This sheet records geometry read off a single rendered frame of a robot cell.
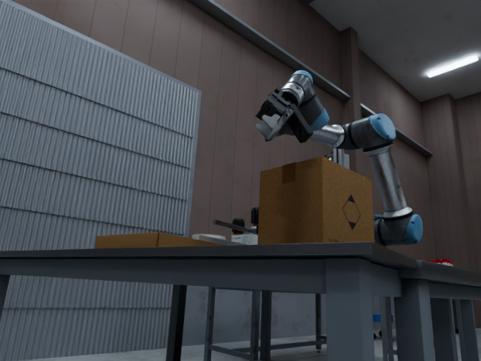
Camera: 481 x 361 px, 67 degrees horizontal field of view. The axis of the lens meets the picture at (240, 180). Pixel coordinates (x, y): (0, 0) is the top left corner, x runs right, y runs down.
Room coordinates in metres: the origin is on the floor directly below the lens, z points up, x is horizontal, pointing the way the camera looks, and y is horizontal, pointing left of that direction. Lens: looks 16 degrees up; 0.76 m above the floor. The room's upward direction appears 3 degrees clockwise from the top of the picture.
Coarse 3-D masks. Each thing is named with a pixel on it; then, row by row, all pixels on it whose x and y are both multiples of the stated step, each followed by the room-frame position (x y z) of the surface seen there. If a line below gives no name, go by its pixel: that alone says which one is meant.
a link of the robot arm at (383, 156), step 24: (360, 120) 1.33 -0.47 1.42; (384, 120) 1.28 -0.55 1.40; (360, 144) 1.36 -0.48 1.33; (384, 144) 1.30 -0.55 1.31; (384, 168) 1.35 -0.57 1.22; (384, 192) 1.39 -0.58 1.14; (384, 216) 1.44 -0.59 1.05; (408, 216) 1.39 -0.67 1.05; (384, 240) 1.48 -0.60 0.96; (408, 240) 1.42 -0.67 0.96
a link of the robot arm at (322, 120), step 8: (304, 104) 1.04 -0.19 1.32; (312, 104) 1.04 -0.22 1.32; (320, 104) 1.05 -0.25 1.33; (304, 112) 1.06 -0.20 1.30; (312, 112) 1.06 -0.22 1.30; (320, 112) 1.06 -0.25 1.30; (312, 120) 1.08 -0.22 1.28; (320, 120) 1.07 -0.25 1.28; (328, 120) 1.08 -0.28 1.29; (312, 128) 1.10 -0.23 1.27; (320, 128) 1.09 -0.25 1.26
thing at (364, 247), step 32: (0, 256) 1.34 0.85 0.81; (32, 256) 1.21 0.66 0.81; (64, 256) 1.10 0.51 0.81; (96, 256) 1.01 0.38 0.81; (128, 256) 0.94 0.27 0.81; (160, 256) 0.87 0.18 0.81; (192, 256) 0.81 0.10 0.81; (224, 256) 0.76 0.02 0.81; (256, 256) 0.72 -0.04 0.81; (288, 256) 0.68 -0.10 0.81; (320, 256) 0.64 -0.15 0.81; (352, 256) 0.61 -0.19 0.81; (384, 256) 0.61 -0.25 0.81
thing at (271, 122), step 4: (264, 116) 0.89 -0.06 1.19; (268, 116) 0.89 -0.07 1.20; (272, 116) 0.90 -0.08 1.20; (276, 116) 0.91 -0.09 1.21; (264, 120) 0.88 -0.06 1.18; (268, 120) 0.89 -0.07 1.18; (272, 120) 0.89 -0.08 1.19; (276, 120) 0.90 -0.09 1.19; (268, 124) 0.88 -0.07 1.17; (272, 124) 0.89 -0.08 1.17; (276, 124) 0.89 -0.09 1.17; (272, 128) 0.88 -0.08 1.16; (276, 128) 0.88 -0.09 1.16; (280, 128) 0.89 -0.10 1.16; (272, 132) 0.88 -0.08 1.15; (276, 132) 0.89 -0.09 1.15; (268, 136) 0.88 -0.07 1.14; (272, 136) 0.89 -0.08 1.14
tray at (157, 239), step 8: (96, 240) 1.04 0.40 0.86; (104, 240) 1.02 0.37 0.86; (112, 240) 1.00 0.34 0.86; (120, 240) 0.98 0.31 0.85; (128, 240) 0.96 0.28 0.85; (136, 240) 0.94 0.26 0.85; (144, 240) 0.92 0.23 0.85; (152, 240) 0.90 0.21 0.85; (160, 240) 0.90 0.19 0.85; (168, 240) 0.92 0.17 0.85; (176, 240) 0.94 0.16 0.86; (184, 240) 0.96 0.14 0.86; (192, 240) 0.99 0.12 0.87; (200, 240) 1.02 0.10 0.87; (96, 248) 1.04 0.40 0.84; (104, 248) 1.02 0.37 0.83; (112, 248) 1.00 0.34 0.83
